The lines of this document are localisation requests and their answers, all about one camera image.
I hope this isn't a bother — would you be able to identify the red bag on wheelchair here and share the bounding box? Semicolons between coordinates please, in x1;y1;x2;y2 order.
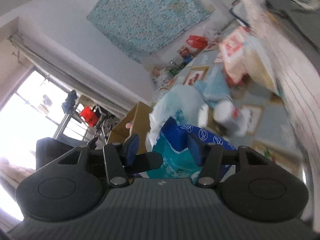
79;106;99;127

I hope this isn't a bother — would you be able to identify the brown cardboard box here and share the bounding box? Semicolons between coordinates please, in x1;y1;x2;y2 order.
107;102;152;154

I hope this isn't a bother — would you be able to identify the teal floral wall cloth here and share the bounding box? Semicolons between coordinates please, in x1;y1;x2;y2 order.
86;0;212;62

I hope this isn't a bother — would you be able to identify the wheelchair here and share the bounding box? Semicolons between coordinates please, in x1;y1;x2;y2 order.
55;90;119;146

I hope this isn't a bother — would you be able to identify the white plastic bag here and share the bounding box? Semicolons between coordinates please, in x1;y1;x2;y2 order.
145;85;204;150

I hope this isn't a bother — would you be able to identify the red plastic bag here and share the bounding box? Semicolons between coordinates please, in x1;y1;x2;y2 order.
185;35;208;50

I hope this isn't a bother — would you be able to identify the blue white tissue pack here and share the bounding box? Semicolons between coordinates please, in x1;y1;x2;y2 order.
146;117;235;180

